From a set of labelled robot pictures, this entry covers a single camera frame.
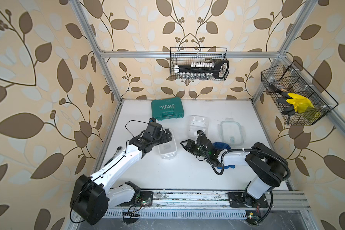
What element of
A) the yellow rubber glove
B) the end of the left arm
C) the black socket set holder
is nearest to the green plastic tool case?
the black socket set holder

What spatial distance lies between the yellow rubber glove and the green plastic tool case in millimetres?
654

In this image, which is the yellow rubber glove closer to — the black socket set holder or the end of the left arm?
the black socket set holder

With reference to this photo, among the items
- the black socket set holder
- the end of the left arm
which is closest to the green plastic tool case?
the black socket set holder

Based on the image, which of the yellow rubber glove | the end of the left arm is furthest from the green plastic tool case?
the yellow rubber glove

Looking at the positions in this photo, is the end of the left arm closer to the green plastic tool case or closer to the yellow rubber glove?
the green plastic tool case

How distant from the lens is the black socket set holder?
0.82 m

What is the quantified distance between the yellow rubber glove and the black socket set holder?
348 mm

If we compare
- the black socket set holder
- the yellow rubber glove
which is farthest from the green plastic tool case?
the yellow rubber glove

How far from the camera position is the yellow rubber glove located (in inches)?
26.3

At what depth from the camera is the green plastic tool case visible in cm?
108

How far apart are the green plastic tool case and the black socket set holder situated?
296mm

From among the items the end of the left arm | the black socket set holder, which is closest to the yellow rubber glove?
the black socket set holder

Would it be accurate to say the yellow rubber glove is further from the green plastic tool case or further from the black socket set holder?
the green plastic tool case

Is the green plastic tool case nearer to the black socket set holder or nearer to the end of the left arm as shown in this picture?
the black socket set holder
